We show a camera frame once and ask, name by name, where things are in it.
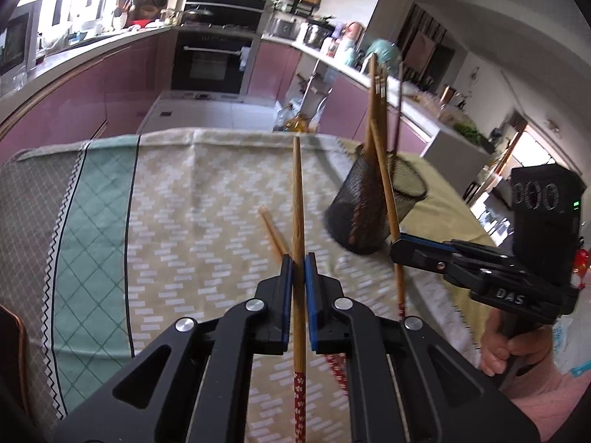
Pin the black built-in oven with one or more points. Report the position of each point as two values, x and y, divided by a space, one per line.
207 64

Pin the black mesh pen holder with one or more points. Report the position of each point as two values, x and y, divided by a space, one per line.
341 212

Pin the pink base cabinets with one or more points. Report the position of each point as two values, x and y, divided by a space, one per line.
272 69
92 87

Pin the clear plastic bottle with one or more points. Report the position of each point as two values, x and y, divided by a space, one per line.
282 117

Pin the red basin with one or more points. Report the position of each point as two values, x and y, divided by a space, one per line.
138 23

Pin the teal covered appliance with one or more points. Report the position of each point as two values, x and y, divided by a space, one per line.
388 50

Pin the pink kettle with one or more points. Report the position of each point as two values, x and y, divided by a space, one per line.
353 32

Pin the wok with lid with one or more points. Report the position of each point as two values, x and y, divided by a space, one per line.
196 14

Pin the person's right hand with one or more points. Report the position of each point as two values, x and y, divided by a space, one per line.
491 350

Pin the clear plastic food box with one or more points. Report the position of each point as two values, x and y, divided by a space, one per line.
434 104

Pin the yellow cooking oil bottle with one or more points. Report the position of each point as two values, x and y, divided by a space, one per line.
295 123

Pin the bunch of wooden chopsticks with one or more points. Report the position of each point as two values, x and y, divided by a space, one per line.
371 92

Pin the black phone copper edge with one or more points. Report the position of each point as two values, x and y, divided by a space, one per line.
11 360

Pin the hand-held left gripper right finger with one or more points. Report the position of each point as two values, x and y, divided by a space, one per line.
311 286

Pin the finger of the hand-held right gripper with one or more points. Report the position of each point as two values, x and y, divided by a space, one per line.
415 258
429 242

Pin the wooden chopstick red patterned end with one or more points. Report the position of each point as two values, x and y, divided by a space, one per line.
298 194
272 230
385 184

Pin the steel pot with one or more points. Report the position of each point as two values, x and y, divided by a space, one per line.
315 35

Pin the green vegetables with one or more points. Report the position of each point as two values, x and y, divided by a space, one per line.
471 131

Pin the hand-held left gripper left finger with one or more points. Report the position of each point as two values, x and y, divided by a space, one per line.
287 281

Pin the patterned tablecloth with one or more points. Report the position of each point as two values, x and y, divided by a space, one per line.
184 221

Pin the person's right forearm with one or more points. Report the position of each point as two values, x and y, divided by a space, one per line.
545 397

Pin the copper tumbler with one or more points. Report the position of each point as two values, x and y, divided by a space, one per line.
447 94

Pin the striped curtain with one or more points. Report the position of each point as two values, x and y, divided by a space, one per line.
415 32

